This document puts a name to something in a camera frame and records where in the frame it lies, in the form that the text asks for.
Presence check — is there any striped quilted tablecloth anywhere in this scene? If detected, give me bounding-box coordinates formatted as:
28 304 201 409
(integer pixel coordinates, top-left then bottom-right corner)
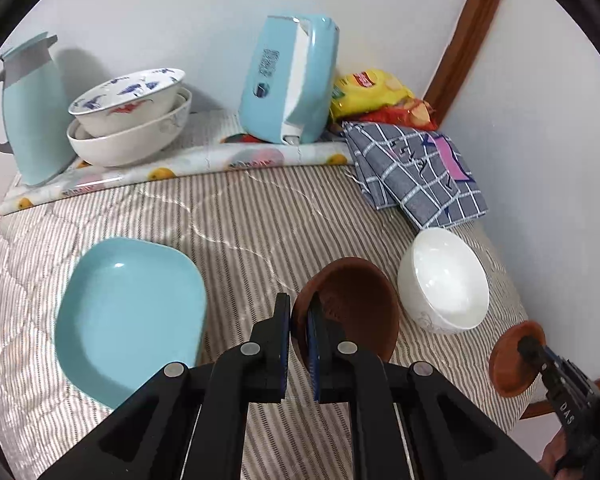
0 162 531 480

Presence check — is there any wooden baseboard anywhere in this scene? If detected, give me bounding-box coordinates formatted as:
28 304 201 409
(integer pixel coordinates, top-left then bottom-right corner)
520 375 600 420

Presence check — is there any large white floral bowl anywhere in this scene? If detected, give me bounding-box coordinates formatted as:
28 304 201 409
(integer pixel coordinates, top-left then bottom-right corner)
66 87 192 167

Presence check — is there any small brown bowl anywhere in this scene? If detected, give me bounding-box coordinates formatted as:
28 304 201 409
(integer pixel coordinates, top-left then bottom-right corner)
489 321 548 397
290 257 400 368

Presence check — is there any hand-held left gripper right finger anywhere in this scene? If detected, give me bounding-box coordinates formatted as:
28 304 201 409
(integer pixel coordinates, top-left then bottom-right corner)
305 294 551 480

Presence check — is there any grey checkered cloth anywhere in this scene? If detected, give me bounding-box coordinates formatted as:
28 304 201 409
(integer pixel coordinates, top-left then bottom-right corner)
341 121 488 229

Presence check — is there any blue print white bowl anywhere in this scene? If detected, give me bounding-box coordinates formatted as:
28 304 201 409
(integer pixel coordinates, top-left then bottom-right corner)
68 67 187 137

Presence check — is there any light blue thermos jug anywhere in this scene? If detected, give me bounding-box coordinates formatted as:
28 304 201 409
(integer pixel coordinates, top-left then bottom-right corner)
0 32 78 187

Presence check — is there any fruit print oilcloth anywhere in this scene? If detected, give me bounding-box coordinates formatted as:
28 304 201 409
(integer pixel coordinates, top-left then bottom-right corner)
0 110 353 217

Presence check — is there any person's right hand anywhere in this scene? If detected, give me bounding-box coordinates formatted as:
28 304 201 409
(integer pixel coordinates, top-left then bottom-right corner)
539 431 572 474

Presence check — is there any yellow chip bag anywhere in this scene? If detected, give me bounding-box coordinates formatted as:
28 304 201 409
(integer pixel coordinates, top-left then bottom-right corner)
330 69 415 120

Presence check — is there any plain white bowl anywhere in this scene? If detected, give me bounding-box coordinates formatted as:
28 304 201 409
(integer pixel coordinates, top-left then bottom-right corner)
397 227 490 335

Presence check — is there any light blue plate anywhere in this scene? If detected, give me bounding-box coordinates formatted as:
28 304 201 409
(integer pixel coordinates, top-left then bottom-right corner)
55 238 208 409

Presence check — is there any red snack bag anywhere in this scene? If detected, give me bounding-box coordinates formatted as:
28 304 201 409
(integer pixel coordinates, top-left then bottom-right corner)
375 97 438 132

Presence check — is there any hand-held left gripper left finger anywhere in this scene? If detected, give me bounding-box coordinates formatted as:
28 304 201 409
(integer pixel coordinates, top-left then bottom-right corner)
39 292 293 480

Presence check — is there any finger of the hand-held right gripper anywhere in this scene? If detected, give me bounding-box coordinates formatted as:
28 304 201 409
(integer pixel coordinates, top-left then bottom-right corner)
517 335 557 374

